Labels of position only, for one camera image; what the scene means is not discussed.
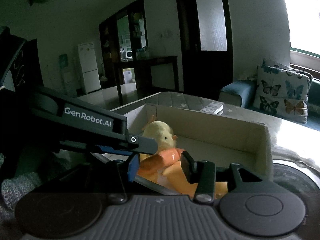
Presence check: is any orange bear figure toy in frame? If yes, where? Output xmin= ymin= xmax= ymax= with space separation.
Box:
xmin=135 ymin=152 xmax=230 ymax=201

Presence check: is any pale yellow plush chick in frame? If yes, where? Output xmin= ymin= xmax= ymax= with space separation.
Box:
xmin=142 ymin=115 xmax=177 ymax=152

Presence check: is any white cardboard box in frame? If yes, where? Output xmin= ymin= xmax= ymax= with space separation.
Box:
xmin=125 ymin=105 xmax=273 ymax=180

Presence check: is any white remote control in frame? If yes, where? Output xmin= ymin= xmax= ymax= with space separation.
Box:
xmin=201 ymin=102 xmax=223 ymax=114

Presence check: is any grey knitted sleeve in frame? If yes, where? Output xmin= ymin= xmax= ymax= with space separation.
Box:
xmin=1 ymin=158 xmax=41 ymax=220

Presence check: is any white refrigerator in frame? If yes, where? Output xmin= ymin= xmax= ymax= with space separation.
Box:
xmin=78 ymin=42 xmax=101 ymax=94

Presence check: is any teal sofa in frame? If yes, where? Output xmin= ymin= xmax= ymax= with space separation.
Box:
xmin=219 ymin=77 xmax=319 ymax=131

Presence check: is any dark wooden cabinet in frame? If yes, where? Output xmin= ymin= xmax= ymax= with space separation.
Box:
xmin=134 ymin=56 xmax=179 ymax=96

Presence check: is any butterfly print pillow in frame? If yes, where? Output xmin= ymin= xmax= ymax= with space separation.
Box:
xmin=253 ymin=59 xmax=312 ymax=124

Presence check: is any dark door with glass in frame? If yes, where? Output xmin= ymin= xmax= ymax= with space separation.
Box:
xmin=176 ymin=0 xmax=233 ymax=100

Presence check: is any window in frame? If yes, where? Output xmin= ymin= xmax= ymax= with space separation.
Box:
xmin=285 ymin=0 xmax=319 ymax=72

